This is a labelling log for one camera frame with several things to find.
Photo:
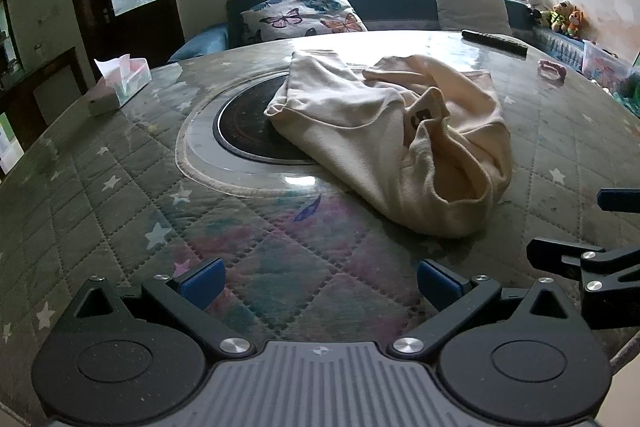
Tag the clear plastic storage box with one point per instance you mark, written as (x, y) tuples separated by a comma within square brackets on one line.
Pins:
[(605, 64)]

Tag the clear tissue box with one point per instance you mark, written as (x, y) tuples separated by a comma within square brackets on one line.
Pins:
[(131, 77)]

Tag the cream sweatshirt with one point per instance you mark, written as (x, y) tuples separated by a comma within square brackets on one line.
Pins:
[(350, 132)]

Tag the butterfly print pillow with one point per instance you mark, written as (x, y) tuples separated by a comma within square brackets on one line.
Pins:
[(305, 14)]

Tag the orange plush toy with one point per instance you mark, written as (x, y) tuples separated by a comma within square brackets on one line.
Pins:
[(576, 23)]

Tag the dark teal sofa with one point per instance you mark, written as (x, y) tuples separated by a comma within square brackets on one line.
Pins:
[(390, 4)]

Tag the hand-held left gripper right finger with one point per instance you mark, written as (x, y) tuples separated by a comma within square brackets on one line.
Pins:
[(439, 284)]

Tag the black remote control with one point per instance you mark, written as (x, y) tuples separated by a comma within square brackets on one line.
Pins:
[(495, 42)]

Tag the teal cloth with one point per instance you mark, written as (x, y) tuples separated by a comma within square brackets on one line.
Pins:
[(629, 97)]

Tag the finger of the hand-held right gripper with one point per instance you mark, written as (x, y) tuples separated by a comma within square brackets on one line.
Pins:
[(620, 199), (555, 254)]

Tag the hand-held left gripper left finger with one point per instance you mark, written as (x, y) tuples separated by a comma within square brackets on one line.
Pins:
[(202, 282)]

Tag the round black cooktop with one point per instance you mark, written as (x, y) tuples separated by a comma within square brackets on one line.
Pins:
[(240, 127)]

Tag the pink scrunchie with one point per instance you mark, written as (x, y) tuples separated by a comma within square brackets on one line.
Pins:
[(550, 69)]

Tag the dark wooden cabinet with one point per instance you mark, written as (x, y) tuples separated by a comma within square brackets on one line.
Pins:
[(45, 97)]

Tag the plain white pillow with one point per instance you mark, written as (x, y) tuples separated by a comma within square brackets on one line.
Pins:
[(470, 7)]

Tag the black and white plush toy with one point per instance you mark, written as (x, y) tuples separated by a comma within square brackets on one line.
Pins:
[(536, 2)]

